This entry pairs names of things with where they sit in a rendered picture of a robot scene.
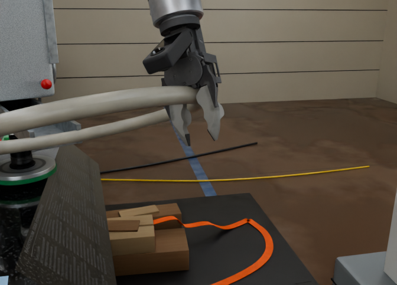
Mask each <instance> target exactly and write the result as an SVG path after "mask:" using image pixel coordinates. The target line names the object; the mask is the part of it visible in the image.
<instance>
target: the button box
mask: <svg viewBox="0 0 397 285"><path fill-rule="evenodd" d="M43 8H44V19H45V30H46V36H47V46H48V56H49V62H50V64H57V63H59V61H58V51H57V39H56V28H55V22H54V10H53V0H43Z"/></svg>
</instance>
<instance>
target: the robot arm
mask: <svg viewBox="0 0 397 285"><path fill-rule="evenodd" d="M148 3H149V8H150V16H151V17H152V22H153V26H154V27H156V28H158V29H160V33H161V36H163V37H165V38H164V39H163V40H162V41H161V42H160V43H159V44H158V45H157V46H156V47H155V48H154V49H153V50H152V51H151V52H150V53H149V54H148V56H147V57H146V58H145V59H144V60H143V62H142V63H143V65H144V67H145V69H146V71H147V73H148V74H154V73H157V72H160V71H164V78H161V81H162V86H192V87H193V88H194V89H198V88H200V89H199V91H198V93H197V95H196V99H197V102H198V104H199V105H200V106H201V107H202V108H203V111H204V118H205V120H206V122H207V125H208V129H207V131H208V132H209V134H210V136H211V137H212V139H213V140H214V141H215V140H217V139H218V137H219V132H220V119H221V118H222V117H223V116H224V110H223V107H222V105H221V104H220V103H218V102H217V95H218V83H222V81H221V78H220V73H219V67H218V64H217V59H216V56H215V55H213V54H209V53H206V49H205V45H204V40H203V35H202V31H201V26H200V21H199V20H201V19H202V17H203V15H204V12H203V7H202V4H201V0H148ZM214 63H215V64H216V69H217V74H218V77H216V72H215V68H214ZM164 107H165V109H166V111H167V114H168V117H169V118H170V119H171V122H172V124H173V126H174V128H175V130H176V132H177V133H178V135H179V137H180V138H181V140H182V141H183V142H184V144H185V145H186V146H190V134H189V132H188V130H187V126H188V125H190V124H191V113H190V112H189V111H188V109H187V104H175V105H168V106H164Z"/></svg>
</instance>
